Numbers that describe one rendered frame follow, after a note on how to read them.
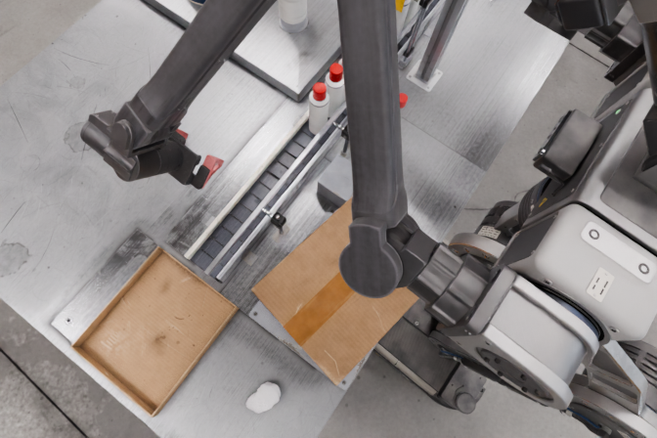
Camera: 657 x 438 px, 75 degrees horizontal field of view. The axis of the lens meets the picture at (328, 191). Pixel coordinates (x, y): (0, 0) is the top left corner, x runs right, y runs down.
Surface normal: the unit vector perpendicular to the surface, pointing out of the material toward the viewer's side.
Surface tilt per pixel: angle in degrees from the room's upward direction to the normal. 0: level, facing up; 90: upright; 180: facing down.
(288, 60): 0
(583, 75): 0
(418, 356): 0
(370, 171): 52
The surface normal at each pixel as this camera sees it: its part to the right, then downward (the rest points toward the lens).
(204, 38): -0.42, 0.40
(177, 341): 0.04, -0.33
